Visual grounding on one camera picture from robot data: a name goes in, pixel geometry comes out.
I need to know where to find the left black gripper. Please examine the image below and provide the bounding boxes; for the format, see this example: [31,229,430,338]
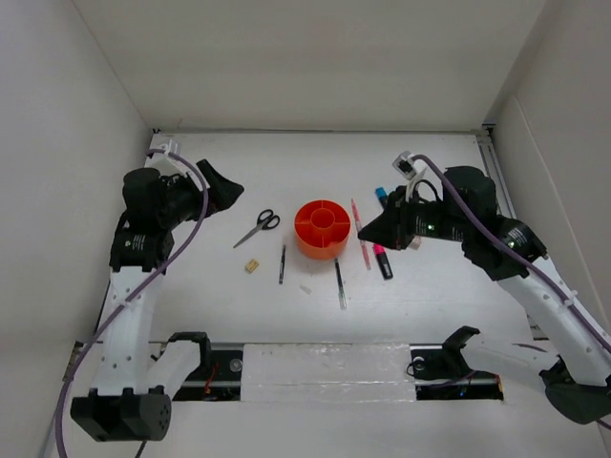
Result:
[159,159,244,228]

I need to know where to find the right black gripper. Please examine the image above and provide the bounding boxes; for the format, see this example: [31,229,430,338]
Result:
[357,185,471,250]

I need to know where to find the pink translucent pen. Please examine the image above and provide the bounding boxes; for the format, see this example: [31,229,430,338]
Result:
[350,198,371,271]

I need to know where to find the black clear gel pen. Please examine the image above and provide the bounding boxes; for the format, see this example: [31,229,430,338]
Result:
[333,258,348,310]

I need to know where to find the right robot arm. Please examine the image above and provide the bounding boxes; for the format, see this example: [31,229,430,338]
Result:
[358,161,610,427]

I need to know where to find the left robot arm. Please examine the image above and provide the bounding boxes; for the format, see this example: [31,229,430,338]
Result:
[70,159,244,442]

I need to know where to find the pink capped black highlighter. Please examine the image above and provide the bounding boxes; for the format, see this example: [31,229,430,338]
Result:
[372,244,393,281]

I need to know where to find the blue capped black highlighter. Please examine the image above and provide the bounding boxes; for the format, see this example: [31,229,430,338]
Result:
[375,187,388,208]

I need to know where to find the orange round compartment organizer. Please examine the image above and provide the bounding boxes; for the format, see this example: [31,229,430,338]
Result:
[294,199,351,260]

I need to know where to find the small tan eraser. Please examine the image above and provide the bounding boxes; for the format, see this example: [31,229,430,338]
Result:
[244,260,259,273]

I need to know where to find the black handled scissors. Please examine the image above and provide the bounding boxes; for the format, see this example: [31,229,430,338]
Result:
[233,209,281,248]

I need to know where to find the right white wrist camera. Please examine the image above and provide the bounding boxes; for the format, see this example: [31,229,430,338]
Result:
[392,151,427,183]

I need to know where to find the aluminium side rail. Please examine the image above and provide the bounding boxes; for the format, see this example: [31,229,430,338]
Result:
[479,124,550,340]

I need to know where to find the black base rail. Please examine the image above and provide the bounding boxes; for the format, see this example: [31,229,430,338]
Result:
[175,343,504,404]

